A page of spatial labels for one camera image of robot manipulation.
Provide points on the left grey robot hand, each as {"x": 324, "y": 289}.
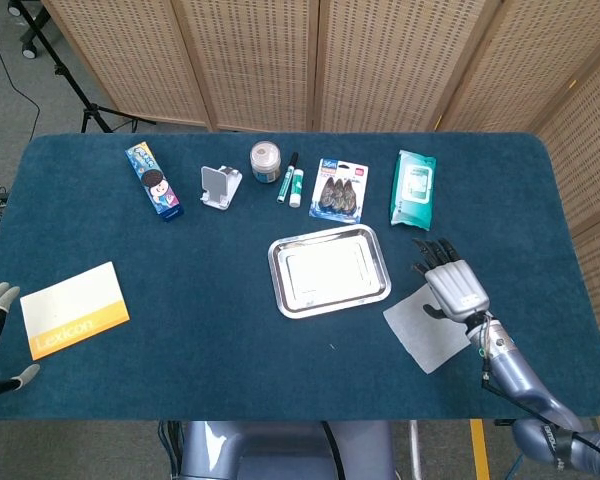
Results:
{"x": 2, "y": 300}

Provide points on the stainless steel tray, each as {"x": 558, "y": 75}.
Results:
{"x": 327, "y": 272}

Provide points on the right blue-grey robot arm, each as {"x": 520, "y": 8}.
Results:
{"x": 510, "y": 367}

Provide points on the white folding phone stand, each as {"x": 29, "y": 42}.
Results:
{"x": 215, "y": 185}

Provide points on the small jar with grey lid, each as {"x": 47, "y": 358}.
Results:
{"x": 265, "y": 161}

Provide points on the dark blue table cloth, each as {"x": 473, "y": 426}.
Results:
{"x": 205, "y": 300}

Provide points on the green white marker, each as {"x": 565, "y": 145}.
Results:
{"x": 296, "y": 189}

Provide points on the blue Oreo cookie box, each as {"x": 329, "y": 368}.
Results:
{"x": 155, "y": 182}

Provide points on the white paper napkin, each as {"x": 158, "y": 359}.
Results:
{"x": 420, "y": 340}

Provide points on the blue-grey robot torso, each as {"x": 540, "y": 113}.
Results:
{"x": 280, "y": 450}

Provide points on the silver table leg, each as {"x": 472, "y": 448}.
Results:
{"x": 416, "y": 450}

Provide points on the black tripod stand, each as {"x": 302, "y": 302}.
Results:
{"x": 60, "y": 67}

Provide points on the wicker folding screen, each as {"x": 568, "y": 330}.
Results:
{"x": 260, "y": 60}

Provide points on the green whiteboard marker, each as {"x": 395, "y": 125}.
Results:
{"x": 285, "y": 182}

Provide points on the correction tape blister pack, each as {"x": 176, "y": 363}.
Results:
{"x": 337, "y": 192}

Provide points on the black wheeled stand base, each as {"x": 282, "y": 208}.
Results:
{"x": 30, "y": 50}

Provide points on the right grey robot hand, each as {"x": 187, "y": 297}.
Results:
{"x": 455, "y": 287}

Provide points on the green wet wipes pack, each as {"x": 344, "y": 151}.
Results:
{"x": 412, "y": 190}

